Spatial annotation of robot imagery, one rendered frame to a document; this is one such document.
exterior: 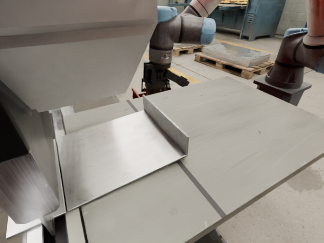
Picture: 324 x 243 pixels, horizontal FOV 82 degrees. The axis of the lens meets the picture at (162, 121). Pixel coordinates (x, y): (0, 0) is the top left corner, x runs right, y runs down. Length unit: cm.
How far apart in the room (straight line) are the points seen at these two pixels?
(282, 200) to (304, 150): 133
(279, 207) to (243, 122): 129
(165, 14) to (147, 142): 45
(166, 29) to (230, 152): 45
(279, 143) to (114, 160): 15
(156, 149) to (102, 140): 5
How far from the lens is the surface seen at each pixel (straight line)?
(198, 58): 383
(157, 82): 63
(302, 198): 162
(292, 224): 146
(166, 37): 58
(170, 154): 16
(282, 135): 22
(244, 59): 335
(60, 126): 23
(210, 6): 74
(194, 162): 16
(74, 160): 18
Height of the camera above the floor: 112
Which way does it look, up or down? 35 degrees down
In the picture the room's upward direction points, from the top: straight up
